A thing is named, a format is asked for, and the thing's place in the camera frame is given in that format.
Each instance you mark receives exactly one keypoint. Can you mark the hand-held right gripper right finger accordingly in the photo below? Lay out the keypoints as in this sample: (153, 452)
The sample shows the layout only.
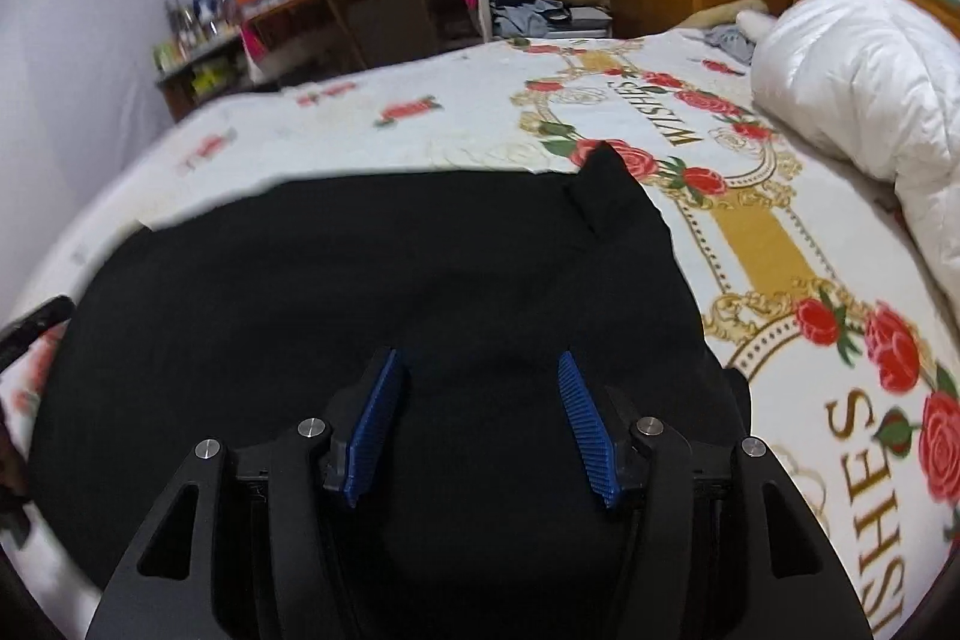
(589, 430)

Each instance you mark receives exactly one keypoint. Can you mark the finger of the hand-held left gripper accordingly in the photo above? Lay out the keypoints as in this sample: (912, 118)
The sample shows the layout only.
(34, 325)

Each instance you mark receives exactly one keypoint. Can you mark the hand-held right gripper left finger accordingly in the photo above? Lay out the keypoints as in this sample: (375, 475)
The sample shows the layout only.
(371, 430)

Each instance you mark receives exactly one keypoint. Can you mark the black jacket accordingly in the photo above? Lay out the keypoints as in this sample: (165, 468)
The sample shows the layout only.
(375, 272)

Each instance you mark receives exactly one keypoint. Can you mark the pile of clothes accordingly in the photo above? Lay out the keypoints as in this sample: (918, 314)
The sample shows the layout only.
(540, 3)

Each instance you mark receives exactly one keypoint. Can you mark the wooden shelf with bottles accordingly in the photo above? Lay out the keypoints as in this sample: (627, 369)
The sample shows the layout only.
(199, 74)

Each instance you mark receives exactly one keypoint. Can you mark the floral printed blanket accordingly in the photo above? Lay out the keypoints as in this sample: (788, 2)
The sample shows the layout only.
(450, 115)

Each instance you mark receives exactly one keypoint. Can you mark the wooden desk with pink sides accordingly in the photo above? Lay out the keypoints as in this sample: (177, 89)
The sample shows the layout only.
(375, 21)

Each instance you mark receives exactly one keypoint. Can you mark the grey cloth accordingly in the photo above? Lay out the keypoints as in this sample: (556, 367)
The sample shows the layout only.
(731, 44)

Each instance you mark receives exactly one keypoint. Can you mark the beige pillow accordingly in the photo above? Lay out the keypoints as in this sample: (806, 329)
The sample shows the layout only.
(720, 14)

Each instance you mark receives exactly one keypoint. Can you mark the white puffy duvet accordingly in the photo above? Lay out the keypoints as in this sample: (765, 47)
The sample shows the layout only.
(862, 78)

